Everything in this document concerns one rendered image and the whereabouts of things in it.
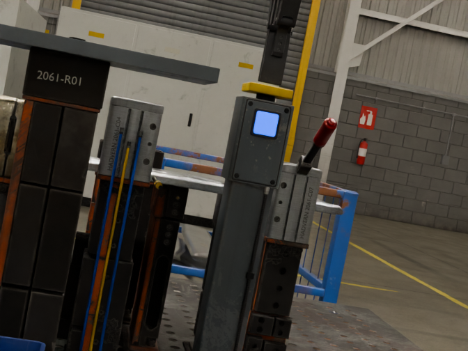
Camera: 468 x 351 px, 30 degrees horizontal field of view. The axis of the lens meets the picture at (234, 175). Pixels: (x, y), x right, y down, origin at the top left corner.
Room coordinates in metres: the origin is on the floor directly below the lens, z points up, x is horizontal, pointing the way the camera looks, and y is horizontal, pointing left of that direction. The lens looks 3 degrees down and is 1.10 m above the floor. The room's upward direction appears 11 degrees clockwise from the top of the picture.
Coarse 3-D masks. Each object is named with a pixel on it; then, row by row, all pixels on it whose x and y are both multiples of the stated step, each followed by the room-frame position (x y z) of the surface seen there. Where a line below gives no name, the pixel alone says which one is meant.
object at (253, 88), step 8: (248, 88) 1.14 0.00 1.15; (256, 88) 1.14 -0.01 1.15; (264, 88) 1.14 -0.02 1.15; (272, 88) 1.14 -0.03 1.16; (280, 88) 1.15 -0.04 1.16; (256, 96) 1.17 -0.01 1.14; (264, 96) 1.16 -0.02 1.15; (272, 96) 1.16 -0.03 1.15; (280, 96) 1.15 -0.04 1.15; (288, 96) 1.15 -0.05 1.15
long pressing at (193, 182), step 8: (96, 160) 1.48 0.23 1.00; (88, 168) 1.38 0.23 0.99; (96, 168) 1.38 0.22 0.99; (152, 176) 1.39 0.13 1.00; (160, 176) 1.39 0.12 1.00; (168, 176) 1.40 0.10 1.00; (176, 176) 1.40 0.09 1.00; (184, 176) 1.49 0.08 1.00; (192, 176) 1.53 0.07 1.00; (200, 176) 1.57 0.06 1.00; (168, 184) 1.40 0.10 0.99; (176, 184) 1.40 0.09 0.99; (184, 184) 1.40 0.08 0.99; (192, 184) 1.40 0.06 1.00; (200, 184) 1.41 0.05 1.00; (208, 184) 1.41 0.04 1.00; (216, 184) 1.41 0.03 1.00; (216, 192) 1.41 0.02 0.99; (320, 200) 1.56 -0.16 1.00; (320, 208) 1.44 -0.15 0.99; (328, 208) 1.44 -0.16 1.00; (336, 208) 1.45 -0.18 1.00
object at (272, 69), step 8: (272, 32) 1.16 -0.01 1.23; (272, 40) 1.16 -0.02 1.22; (288, 40) 1.17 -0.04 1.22; (264, 56) 1.16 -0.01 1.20; (272, 56) 1.16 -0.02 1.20; (264, 64) 1.16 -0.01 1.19; (272, 64) 1.16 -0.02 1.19; (280, 64) 1.17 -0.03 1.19; (264, 72) 1.16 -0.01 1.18; (272, 72) 1.17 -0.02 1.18; (280, 72) 1.17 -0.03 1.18; (264, 80) 1.16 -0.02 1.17; (272, 80) 1.17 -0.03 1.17; (280, 80) 1.17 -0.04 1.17
